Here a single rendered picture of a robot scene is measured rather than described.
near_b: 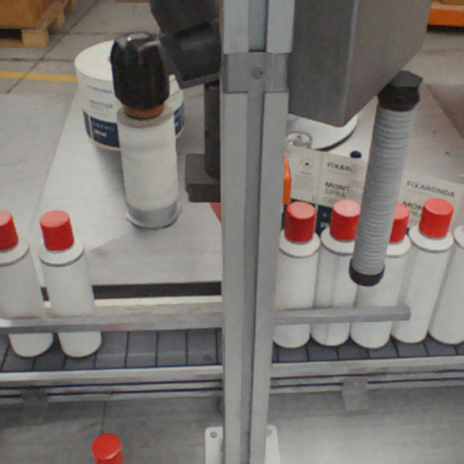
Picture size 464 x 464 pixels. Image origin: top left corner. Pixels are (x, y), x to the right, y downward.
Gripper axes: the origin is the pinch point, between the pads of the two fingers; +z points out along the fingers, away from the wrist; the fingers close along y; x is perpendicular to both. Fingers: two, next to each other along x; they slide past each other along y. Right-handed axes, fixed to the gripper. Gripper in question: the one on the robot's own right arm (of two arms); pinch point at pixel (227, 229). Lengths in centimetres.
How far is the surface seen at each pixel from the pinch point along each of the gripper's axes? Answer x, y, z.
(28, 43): -319, 113, 97
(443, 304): 7.2, -26.5, 6.4
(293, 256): 8.2, -6.9, -2.6
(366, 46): 22.6, -7.6, -32.3
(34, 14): -326, 108, 81
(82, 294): 8.0, 17.2, 3.0
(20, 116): -67, 45, 18
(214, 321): 10.3, 1.9, 5.4
